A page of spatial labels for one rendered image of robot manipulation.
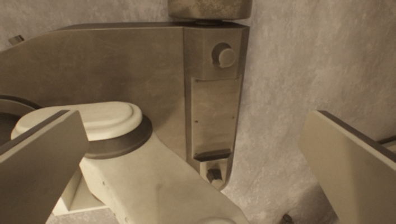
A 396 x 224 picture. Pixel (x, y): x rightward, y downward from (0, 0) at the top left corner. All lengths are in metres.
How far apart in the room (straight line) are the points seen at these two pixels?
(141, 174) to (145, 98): 0.23
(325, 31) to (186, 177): 0.71
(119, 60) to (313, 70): 0.69
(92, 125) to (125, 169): 0.09
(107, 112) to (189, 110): 0.20
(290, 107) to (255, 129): 0.17
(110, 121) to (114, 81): 0.15
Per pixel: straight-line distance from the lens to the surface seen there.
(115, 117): 0.36
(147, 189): 0.29
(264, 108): 0.82
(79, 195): 0.50
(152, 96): 0.48
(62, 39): 0.48
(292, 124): 0.95
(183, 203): 0.24
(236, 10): 0.45
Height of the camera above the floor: 0.61
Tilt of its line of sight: 58 degrees down
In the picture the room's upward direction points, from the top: 156 degrees clockwise
